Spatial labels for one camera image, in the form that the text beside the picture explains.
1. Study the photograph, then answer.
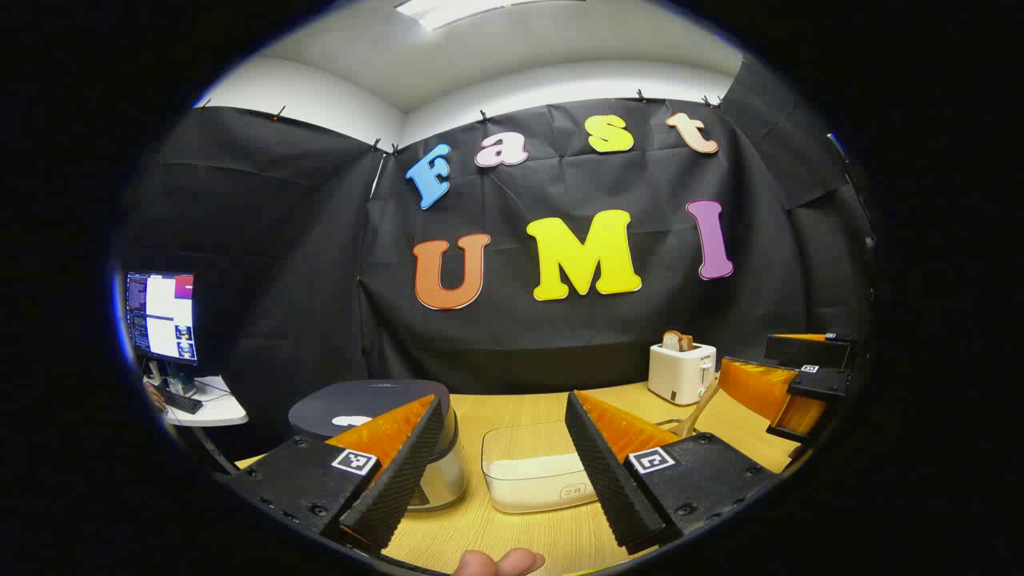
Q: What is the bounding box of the computer monitor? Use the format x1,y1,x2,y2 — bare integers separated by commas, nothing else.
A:
124,270,198,367

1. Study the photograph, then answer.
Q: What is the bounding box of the ceiling light panel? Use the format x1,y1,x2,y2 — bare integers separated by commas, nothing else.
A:
396,0,585,31

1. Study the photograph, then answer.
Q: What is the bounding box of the clear plastic rice container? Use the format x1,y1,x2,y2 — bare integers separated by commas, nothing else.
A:
480,422,601,514

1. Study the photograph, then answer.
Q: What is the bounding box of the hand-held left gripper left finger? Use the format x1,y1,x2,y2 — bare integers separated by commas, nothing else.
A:
216,392,447,557

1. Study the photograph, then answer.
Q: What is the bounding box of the white toaster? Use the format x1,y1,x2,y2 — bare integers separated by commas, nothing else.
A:
647,342,718,406

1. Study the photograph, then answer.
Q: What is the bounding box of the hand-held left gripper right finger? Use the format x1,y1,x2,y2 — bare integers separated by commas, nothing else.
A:
564,390,781,554

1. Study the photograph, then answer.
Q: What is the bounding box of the wooden spoon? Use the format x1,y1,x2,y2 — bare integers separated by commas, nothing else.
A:
676,376,721,437

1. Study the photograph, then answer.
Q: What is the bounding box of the grey rice cooker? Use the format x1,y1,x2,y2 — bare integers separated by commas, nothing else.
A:
288,379,467,513

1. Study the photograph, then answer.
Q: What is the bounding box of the white side table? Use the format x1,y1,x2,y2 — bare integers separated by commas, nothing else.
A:
144,374,249,427

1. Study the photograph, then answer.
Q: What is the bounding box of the white rice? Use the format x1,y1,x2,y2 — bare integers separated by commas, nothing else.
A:
488,454,597,513

